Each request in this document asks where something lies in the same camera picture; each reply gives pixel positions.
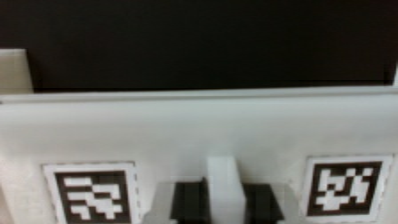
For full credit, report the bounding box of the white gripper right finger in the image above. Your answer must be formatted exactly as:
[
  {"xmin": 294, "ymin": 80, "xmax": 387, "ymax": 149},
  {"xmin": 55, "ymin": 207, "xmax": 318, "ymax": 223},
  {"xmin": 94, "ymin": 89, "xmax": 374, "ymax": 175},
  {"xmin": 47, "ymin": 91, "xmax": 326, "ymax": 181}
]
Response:
[{"xmin": 243, "ymin": 184, "xmax": 284, "ymax": 224}]

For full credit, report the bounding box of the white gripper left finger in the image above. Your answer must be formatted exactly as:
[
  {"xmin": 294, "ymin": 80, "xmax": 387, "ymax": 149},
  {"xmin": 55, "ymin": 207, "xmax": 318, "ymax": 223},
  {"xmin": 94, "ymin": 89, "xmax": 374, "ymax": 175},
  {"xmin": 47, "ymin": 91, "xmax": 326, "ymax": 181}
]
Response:
[{"xmin": 170, "ymin": 179, "xmax": 211, "ymax": 224}]

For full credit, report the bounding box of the white cabinet door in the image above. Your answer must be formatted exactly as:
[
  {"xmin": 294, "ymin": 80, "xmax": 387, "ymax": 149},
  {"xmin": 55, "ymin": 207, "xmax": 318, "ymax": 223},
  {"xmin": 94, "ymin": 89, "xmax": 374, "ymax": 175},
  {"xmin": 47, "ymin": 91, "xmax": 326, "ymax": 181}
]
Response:
[{"xmin": 0, "ymin": 87, "xmax": 398, "ymax": 224}]

